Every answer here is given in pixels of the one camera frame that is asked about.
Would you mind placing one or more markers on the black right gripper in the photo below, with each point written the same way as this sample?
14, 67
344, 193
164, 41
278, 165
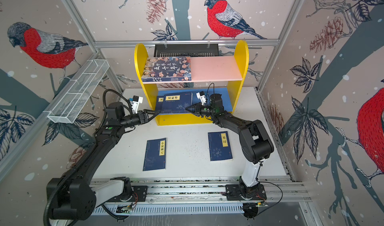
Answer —
198, 105

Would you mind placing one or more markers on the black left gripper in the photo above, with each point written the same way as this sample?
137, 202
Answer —
143, 117

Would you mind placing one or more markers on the colourful illustrated thick book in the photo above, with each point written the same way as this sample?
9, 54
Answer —
167, 69

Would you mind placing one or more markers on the blue book yellow label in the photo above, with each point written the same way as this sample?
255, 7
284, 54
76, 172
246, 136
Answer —
159, 104

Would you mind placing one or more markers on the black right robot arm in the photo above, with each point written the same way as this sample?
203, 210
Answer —
255, 142

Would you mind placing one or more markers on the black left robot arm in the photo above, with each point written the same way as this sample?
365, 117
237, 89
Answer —
71, 197

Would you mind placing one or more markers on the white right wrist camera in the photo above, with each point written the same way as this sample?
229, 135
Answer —
202, 97

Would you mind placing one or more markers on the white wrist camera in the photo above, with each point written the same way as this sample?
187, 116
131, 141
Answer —
202, 97
135, 101

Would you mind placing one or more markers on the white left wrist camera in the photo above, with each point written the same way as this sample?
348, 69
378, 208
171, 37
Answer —
135, 101

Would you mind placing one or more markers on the horizontal aluminium frame bar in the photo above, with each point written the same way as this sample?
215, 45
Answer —
132, 44

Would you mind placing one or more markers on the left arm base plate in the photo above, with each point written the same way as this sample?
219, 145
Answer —
138, 194

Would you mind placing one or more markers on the white wire mesh basket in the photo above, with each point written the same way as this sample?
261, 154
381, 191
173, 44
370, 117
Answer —
71, 104

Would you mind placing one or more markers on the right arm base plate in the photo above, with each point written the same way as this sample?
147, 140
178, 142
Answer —
241, 193

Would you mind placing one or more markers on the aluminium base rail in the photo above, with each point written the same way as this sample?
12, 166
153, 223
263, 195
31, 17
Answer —
181, 197

